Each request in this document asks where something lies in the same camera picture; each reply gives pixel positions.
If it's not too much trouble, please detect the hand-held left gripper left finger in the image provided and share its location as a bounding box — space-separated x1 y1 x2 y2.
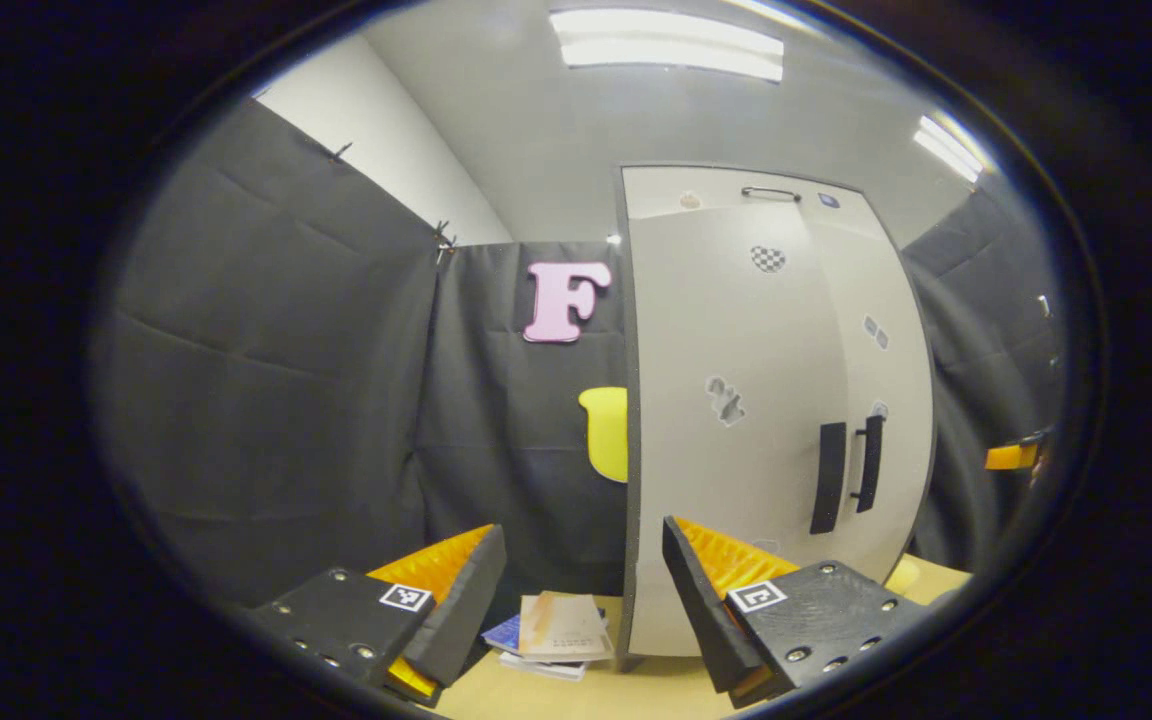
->
248 523 509 709

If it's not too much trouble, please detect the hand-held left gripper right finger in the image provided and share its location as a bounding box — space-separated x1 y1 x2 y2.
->
661 515 937 709

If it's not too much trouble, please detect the white cabinet door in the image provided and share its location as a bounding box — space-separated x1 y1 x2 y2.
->
801 215 937 586
626 205 852 659

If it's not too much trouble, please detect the white and grey cabinet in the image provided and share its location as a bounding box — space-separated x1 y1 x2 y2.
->
616 163 939 661

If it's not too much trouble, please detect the white cabinet drawer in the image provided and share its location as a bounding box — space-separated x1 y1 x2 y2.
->
620 165 882 226

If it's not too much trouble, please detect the blue book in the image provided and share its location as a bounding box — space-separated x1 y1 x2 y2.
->
481 612 527 656

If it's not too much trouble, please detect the white book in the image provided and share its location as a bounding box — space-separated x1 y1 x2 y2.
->
498 650 592 682

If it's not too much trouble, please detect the tan paperback book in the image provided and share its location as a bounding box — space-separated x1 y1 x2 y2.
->
518 592 615 663

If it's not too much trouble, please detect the ceiling light panel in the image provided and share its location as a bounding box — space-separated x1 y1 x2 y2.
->
912 113 987 184
548 8 787 83

